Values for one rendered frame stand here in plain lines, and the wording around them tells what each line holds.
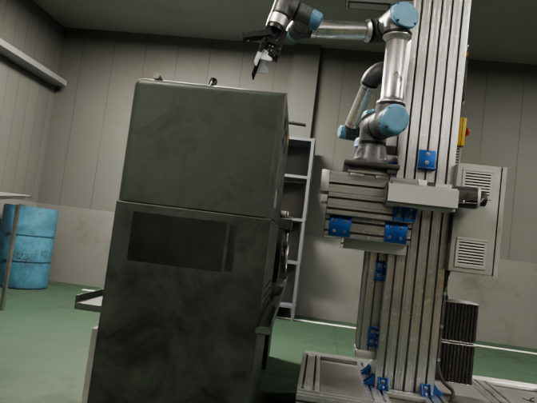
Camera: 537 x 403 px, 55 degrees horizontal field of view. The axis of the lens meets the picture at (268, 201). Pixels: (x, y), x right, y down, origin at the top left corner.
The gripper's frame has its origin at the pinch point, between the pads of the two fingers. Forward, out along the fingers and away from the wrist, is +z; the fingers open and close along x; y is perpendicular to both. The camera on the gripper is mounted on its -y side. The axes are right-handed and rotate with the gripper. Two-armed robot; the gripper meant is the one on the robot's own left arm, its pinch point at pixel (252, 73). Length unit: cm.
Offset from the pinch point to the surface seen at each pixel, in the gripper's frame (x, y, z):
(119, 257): -27, -16, 79
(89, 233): 439, -140, 97
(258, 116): -34.4, 8.7, 24.6
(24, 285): 355, -159, 165
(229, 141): -32.9, 3.2, 34.9
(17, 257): 351, -175, 140
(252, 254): -33, 22, 65
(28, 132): 412, -240, 13
